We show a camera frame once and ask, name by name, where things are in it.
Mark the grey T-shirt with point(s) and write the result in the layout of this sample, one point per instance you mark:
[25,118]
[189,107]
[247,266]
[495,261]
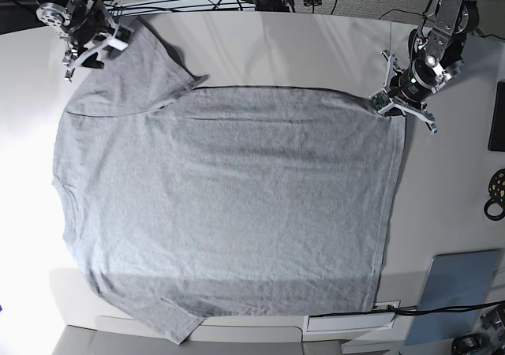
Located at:
[183,203]

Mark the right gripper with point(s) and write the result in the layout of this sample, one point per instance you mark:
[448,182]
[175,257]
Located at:
[94,27]

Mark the blue-grey flat board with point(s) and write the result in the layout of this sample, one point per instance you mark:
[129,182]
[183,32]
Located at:
[454,279]

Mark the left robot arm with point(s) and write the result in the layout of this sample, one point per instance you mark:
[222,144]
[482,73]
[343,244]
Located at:
[435,58]

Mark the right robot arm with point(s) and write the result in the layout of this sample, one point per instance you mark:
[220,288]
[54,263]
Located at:
[61,15]

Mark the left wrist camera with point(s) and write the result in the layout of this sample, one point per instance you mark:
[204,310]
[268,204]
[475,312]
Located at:
[382,102]

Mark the black tablet at edge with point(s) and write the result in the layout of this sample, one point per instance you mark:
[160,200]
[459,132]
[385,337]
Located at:
[496,140]

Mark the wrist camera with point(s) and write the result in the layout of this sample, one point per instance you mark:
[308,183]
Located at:
[382,102]
[119,38]

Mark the black and yellow round tool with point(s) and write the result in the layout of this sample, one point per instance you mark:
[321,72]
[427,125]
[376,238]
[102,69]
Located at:
[496,195]

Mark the black device bottom right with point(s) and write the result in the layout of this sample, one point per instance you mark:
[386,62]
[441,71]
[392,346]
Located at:
[469,344]

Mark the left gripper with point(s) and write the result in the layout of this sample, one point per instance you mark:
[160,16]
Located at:
[408,91]

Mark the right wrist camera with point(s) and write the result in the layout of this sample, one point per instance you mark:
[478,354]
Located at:
[119,38]

